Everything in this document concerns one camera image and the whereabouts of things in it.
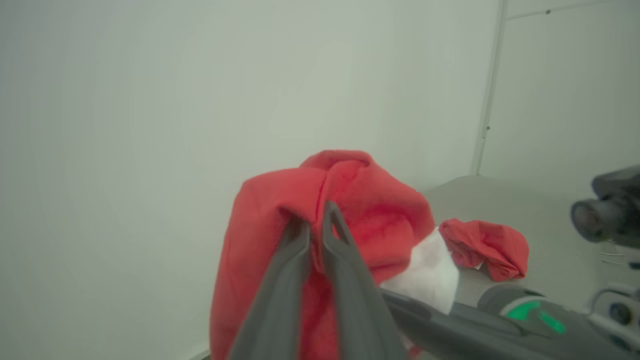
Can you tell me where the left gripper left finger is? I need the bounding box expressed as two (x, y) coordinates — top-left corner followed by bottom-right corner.
(227, 215), (313, 360)

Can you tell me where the grey fabric sofa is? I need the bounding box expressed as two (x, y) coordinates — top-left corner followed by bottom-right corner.
(417, 174), (640, 315)

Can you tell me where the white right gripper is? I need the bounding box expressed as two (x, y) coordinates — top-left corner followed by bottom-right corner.
(380, 284), (640, 360)

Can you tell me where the plain red garment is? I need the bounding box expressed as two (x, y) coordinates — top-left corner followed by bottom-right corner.
(438, 218), (530, 283)

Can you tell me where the red garment with white trim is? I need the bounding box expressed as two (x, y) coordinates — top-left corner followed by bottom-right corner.
(209, 149), (461, 360)

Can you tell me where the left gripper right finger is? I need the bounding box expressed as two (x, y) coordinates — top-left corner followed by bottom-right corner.
(320, 201), (408, 360)

